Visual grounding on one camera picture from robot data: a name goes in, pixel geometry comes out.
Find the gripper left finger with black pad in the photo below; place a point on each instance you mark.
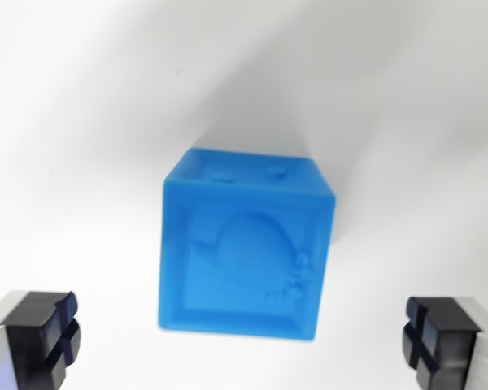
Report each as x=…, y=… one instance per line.
x=28, y=341

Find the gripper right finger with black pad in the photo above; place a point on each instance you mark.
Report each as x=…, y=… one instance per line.
x=451, y=345

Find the blue embossed cube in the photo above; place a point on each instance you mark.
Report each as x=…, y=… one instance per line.
x=244, y=252

